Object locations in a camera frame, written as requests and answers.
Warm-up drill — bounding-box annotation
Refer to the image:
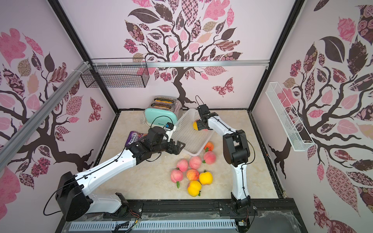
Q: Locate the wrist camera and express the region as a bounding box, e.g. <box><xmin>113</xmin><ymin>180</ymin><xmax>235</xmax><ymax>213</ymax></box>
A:
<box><xmin>197</xmin><ymin>104</ymin><xmax>210</xmax><ymax>117</ymax></box>
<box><xmin>164</xmin><ymin>122</ymin><xmax>174</xmax><ymax>131</ymax></box>

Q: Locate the white slotted cable duct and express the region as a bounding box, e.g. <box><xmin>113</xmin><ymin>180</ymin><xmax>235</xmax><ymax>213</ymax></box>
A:
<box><xmin>67</xmin><ymin>219</ymin><xmax>236</xmax><ymax>233</ymax></box>

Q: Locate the pink peach right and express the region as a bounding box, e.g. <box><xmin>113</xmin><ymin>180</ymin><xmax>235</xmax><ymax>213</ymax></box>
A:
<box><xmin>203</xmin><ymin>151</ymin><xmax>216</xmax><ymax>165</ymax></box>

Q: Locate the pink peach with leaf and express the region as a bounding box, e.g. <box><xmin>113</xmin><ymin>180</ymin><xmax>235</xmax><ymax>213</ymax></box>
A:
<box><xmin>171</xmin><ymin>169</ymin><xmax>183</xmax><ymax>188</ymax></box>

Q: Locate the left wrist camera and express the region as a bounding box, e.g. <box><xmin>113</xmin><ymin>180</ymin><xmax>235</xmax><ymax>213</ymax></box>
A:
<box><xmin>164</xmin><ymin>122</ymin><xmax>174</xmax><ymax>131</ymax></box>

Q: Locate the black wire wall basket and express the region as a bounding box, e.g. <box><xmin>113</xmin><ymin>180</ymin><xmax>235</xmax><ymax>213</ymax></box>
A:
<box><xmin>80</xmin><ymin>57</ymin><xmax>150</xmax><ymax>88</ymax></box>

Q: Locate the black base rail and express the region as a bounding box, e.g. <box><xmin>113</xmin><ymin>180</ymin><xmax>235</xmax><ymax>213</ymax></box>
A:
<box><xmin>56</xmin><ymin>199</ymin><xmax>307</xmax><ymax>233</ymax></box>

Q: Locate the aluminium rail back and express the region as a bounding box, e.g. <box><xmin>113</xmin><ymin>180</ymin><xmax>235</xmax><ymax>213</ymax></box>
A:
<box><xmin>92</xmin><ymin>60</ymin><xmax>270</xmax><ymax>68</ymax></box>

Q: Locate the yellow peach front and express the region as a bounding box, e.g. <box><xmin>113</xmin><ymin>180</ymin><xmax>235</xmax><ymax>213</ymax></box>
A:
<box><xmin>187</xmin><ymin>180</ymin><xmax>202</xmax><ymax>197</ymax></box>

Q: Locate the yellow peach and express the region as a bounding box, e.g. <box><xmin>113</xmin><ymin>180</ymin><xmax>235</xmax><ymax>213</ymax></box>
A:
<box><xmin>187</xmin><ymin>180</ymin><xmax>202</xmax><ymax>197</ymax></box>
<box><xmin>193</xmin><ymin>121</ymin><xmax>199</xmax><ymax>131</ymax></box>
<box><xmin>199</xmin><ymin>171</ymin><xmax>213</xmax><ymax>185</ymax></box>

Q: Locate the pink peach upper middle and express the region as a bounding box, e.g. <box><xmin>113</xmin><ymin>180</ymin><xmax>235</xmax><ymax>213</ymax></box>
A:
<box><xmin>189</xmin><ymin>156</ymin><xmax>202</xmax><ymax>170</ymax></box>

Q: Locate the purple candy bag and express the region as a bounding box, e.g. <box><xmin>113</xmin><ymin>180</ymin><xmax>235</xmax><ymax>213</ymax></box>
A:
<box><xmin>125</xmin><ymin>131</ymin><xmax>147</xmax><ymax>148</ymax></box>

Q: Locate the aluminium rail left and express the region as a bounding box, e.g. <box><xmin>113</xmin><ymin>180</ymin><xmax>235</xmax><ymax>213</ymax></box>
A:
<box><xmin>1</xmin><ymin>61</ymin><xmax>89</xmax><ymax>170</ymax></box>

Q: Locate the orange pink peach centre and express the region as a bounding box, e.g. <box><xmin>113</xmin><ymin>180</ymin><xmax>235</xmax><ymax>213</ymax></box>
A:
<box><xmin>186</xmin><ymin>169</ymin><xmax>199</xmax><ymax>181</ymax></box>

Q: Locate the pink peach upper left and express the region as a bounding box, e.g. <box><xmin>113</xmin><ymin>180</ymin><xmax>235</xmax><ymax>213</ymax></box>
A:
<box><xmin>176</xmin><ymin>159</ymin><xmax>189</xmax><ymax>172</ymax></box>

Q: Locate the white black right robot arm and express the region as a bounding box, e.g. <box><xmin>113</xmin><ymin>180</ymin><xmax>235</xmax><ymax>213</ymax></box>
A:
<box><xmin>196</xmin><ymin>104</ymin><xmax>251</xmax><ymax>213</ymax></box>

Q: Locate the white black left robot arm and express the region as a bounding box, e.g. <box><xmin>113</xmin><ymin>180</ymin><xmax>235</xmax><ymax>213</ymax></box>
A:
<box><xmin>54</xmin><ymin>126</ymin><xmax>185</xmax><ymax>221</ymax></box>

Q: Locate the orange red peach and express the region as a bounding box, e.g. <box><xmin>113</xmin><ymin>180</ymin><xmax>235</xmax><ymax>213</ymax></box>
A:
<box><xmin>204</xmin><ymin>141</ymin><xmax>214</xmax><ymax>152</ymax></box>

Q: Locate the white plastic basket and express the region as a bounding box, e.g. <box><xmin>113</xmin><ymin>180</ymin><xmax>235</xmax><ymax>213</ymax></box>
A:
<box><xmin>172</xmin><ymin>109</ymin><xmax>214</xmax><ymax>156</ymax></box>

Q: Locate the aluminium rail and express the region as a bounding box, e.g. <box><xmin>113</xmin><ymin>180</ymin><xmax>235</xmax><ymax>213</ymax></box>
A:
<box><xmin>1</xmin><ymin>61</ymin><xmax>89</xmax><ymax>170</ymax></box>
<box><xmin>92</xmin><ymin>60</ymin><xmax>270</xmax><ymax>68</ymax></box>

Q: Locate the white wire wall shelf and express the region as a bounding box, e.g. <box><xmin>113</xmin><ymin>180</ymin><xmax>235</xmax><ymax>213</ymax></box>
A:
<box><xmin>265</xmin><ymin>82</ymin><xmax>316</xmax><ymax>151</ymax></box>

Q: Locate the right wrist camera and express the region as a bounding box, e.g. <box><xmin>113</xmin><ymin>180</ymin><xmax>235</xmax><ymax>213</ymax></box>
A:
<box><xmin>197</xmin><ymin>104</ymin><xmax>210</xmax><ymax>117</ymax></box>

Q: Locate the mint green toaster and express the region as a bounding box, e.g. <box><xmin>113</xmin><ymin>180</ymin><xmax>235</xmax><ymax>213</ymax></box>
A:
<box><xmin>144</xmin><ymin>96</ymin><xmax>183</xmax><ymax>127</ymax></box>

